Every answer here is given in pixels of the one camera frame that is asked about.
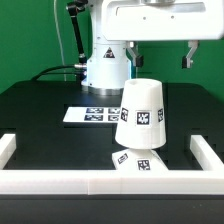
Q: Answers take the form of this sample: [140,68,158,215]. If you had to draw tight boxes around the white lamp base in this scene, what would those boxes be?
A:
[112,148,168,172]

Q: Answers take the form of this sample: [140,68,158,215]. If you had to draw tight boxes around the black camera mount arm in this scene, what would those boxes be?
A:
[66,0,88,69]

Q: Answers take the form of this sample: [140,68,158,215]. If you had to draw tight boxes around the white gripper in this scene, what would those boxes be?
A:
[101,0,224,69]

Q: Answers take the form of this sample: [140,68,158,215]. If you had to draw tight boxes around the white marker sheet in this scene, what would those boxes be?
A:
[63,106,120,123]

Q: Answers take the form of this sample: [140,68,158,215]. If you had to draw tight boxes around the white lamp shade cone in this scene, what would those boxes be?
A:
[115,78,166,149]

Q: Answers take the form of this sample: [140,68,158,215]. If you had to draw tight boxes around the white thin cable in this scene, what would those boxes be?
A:
[53,0,68,82]

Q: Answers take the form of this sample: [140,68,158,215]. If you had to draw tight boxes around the white U-shaped fence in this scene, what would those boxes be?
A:
[0,134,224,195]

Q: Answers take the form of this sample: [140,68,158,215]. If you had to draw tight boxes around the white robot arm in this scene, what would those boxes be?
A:
[82,0,224,95]

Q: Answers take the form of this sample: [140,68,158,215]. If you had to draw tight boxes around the black cable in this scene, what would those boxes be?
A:
[30,64,88,82]

